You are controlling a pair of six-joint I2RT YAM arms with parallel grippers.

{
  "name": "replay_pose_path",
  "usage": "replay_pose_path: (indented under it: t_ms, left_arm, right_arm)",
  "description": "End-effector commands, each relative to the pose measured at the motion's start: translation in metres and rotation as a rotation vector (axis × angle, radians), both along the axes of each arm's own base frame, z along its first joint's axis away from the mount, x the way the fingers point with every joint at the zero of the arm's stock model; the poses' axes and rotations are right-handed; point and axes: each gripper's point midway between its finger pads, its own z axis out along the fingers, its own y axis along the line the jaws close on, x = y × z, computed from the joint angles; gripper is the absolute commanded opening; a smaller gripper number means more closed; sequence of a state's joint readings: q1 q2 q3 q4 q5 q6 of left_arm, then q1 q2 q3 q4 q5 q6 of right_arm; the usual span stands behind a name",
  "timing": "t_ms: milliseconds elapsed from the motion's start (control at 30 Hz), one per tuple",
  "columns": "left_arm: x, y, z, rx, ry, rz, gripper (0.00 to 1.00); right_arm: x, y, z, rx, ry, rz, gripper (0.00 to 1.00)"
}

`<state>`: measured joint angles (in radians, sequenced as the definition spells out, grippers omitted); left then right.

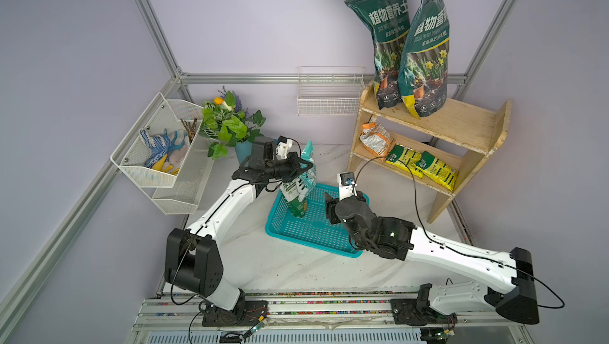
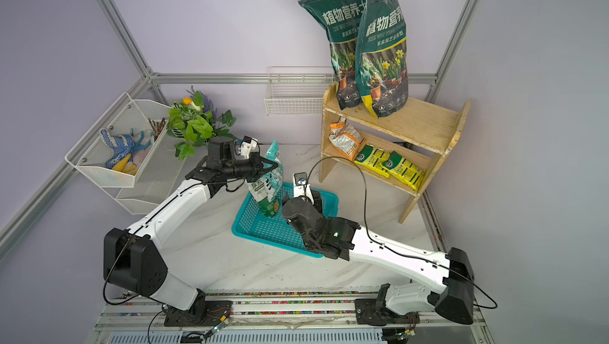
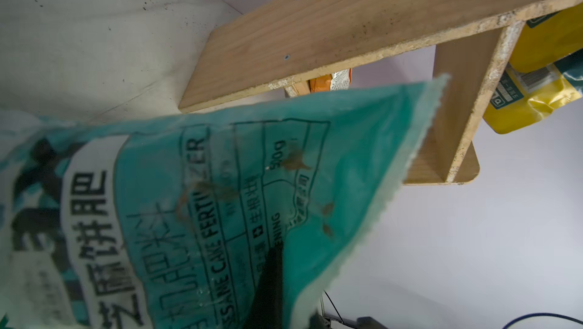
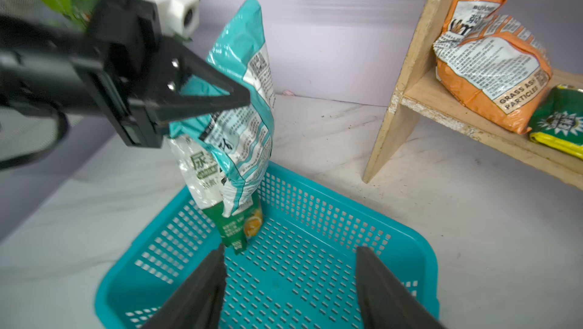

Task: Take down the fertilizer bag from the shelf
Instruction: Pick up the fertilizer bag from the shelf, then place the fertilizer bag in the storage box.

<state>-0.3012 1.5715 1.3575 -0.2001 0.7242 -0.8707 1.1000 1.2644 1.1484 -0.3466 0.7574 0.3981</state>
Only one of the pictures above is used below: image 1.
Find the white wire wall basket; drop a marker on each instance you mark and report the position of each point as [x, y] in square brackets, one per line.
[329, 90]

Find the yellow green fertilizer packet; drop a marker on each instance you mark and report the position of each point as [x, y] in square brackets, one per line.
[437, 170]
[406, 159]

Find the blue knitted glove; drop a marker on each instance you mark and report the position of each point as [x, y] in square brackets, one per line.
[161, 145]

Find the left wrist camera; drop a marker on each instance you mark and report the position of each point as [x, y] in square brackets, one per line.
[283, 147]

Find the white green fertilizer bag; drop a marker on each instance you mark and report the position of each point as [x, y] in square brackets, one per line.
[296, 201]

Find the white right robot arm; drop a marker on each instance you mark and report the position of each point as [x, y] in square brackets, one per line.
[501, 281]

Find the teal vase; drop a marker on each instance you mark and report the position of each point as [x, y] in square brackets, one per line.
[243, 151]

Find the artificial green plant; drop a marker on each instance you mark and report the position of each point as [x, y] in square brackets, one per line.
[228, 123]

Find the wooden two-tier shelf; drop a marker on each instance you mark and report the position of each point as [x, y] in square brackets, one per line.
[480, 131]

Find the orange silver snack-like bag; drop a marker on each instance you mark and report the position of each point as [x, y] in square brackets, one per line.
[376, 139]

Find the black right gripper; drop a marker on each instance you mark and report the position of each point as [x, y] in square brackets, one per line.
[331, 205]

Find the teal plastic basket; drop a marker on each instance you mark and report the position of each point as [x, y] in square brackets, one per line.
[313, 229]

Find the white mesh corner rack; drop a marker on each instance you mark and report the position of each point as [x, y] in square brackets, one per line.
[165, 157]

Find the teal white fertilizer bag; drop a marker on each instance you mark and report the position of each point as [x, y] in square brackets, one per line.
[299, 189]

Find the yellow green fertilizer packet right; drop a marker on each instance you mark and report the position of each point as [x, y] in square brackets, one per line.
[437, 170]

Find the dark green soil bag front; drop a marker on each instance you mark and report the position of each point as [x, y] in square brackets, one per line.
[423, 74]

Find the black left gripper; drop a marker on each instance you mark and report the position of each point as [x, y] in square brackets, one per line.
[295, 161]

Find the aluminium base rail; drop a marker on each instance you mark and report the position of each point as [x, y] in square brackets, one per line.
[339, 317]

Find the yellow green fertilizer packet left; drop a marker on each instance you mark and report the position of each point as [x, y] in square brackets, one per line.
[406, 159]

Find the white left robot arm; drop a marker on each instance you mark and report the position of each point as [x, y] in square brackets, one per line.
[193, 260]

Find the dark green soil bag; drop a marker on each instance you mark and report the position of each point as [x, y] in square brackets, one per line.
[389, 23]
[423, 74]

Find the aluminium frame post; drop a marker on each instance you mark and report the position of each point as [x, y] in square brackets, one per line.
[491, 36]

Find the dark green soil bag rear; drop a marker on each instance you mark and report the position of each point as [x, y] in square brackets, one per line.
[389, 23]

